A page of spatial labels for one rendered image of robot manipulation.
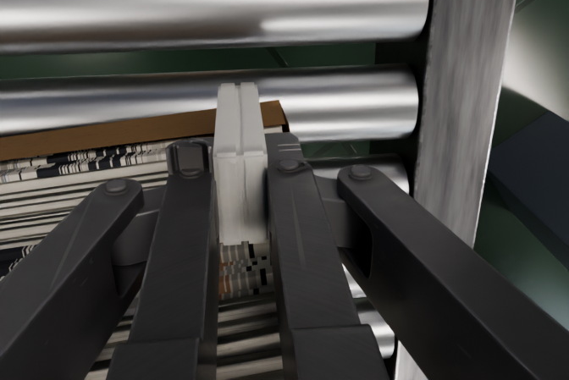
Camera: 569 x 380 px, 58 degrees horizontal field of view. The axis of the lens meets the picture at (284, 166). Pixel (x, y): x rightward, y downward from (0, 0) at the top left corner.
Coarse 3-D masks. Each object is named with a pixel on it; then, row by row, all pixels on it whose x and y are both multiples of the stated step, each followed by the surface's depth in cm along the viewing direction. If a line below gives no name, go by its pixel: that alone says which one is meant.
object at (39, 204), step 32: (32, 160) 26; (64, 160) 26; (96, 160) 26; (128, 160) 25; (160, 160) 25; (0, 192) 25; (32, 192) 24; (64, 192) 23; (0, 224) 21; (32, 224) 21; (0, 256) 19; (224, 256) 18; (256, 256) 18; (224, 288) 16; (256, 288) 16; (128, 320) 14; (224, 320) 14; (256, 320) 14; (224, 352) 13; (256, 352) 12
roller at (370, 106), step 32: (384, 64) 33; (0, 96) 30; (32, 96) 30; (64, 96) 30; (96, 96) 30; (128, 96) 30; (160, 96) 31; (192, 96) 31; (288, 96) 31; (320, 96) 31; (352, 96) 31; (384, 96) 32; (416, 96) 32; (0, 128) 30; (32, 128) 30; (64, 128) 30; (320, 128) 32; (352, 128) 32; (384, 128) 32
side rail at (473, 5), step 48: (432, 0) 29; (480, 0) 29; (384, 48) 39; (432, 48) 30; (480, 48) 30; (432, 96) 32; (480, 96) 32; (384, 144) 41; (432, 144) 33; (480, 144) 33; (432, 192) 34; (480, 192) 35
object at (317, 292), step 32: (288, 160) 14; (288, 192) 13; (288, 224) 11; (320, 224) 11; (288, 256) 10; (320, 256) 10; (288, 288) 9; (320, 288) 9; (288, 320) 9; (320, 320) 8; (352, 320) 8; (288, 352) 9; (320, 352) 7; (352, 352) 7
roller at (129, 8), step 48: (0, 0) 27; (48, 0) 27; (96, 0) 28; (144, 0) 28; (192, 0) 28; (240, 0) 28; (288, 0) 28; (336, 0) 29; (384, 0) 29; (0, 48) 29; (48, 48) 29; (96, 48) 29; (144, 48) 30; (192, 48) 30
